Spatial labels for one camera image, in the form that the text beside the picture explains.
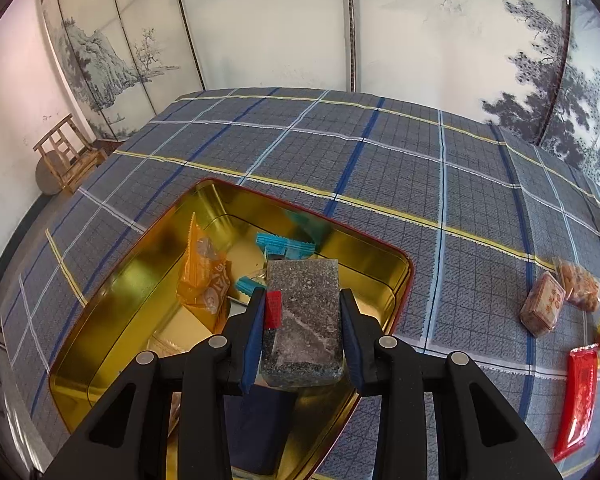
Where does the clear fried twist snack bag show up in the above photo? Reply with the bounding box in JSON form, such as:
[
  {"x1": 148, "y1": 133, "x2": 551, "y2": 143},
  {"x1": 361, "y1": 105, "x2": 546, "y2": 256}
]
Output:
[{"x1": 146, "y1": 332, "x2": 190, "y2": 359}]

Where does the orange snack packet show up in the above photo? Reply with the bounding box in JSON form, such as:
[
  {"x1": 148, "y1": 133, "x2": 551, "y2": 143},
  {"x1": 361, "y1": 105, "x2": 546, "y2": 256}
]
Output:
[{"x1": 176, "y1": 214, "x2": 230, "y2": 318}]

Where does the red snack packet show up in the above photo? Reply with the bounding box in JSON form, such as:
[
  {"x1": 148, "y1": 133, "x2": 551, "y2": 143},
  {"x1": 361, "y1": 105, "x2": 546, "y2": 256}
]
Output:
[{"x1": 553, "y1": 344, "x2": 597, "y2": 463}]

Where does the black sesame bar packet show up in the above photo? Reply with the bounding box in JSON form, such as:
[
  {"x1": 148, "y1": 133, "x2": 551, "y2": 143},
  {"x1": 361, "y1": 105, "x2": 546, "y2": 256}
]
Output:
[{"x1": 260, "y1": 258, "x2": 344, "y2": 391}]

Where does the brown red cake packet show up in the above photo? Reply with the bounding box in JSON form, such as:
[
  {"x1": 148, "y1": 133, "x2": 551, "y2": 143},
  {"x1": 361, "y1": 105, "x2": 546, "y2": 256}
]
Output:
[{"x1": 519, "y1": 272, "x2": 566, "y2": 338}]

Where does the teal candy wrapper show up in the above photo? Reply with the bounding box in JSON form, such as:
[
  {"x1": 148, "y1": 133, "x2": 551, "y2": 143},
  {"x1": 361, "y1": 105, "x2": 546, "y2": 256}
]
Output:
[{"x1": 256, "y1": 233, "x2": 315, "y2": 260}]

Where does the blue candy wrapper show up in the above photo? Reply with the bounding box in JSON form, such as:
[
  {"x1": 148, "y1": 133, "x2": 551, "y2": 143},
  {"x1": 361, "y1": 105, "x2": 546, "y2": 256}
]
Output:
[{"x1": 235, "y1": 269, "x2": 266, "y2": 297}]

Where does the red toffee tin box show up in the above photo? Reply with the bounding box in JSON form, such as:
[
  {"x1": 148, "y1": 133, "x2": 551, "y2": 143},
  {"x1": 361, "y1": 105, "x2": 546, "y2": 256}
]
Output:
[{"x1": 45, "y1": 179, "x2": 414, "y2": 479}]

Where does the plaid blue tablecloth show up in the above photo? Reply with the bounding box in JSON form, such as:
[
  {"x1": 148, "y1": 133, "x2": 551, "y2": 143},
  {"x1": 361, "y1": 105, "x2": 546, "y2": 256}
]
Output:
[{"x1": 0, "y1": 89, "x2": 600, "y2": 453}]

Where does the light wooden chair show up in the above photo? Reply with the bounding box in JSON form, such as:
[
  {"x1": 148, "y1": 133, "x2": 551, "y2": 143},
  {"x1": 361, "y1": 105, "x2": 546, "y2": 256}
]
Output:
[{"x1": 32, "y1": 114, "x2": 107, "y2": 193}]

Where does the painted folding screen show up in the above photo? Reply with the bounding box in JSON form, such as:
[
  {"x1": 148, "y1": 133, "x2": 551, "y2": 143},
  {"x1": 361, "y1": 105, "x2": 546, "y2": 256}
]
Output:
[{"x1": 41, "y1": 0, "x2": 600, "y2": 184}]

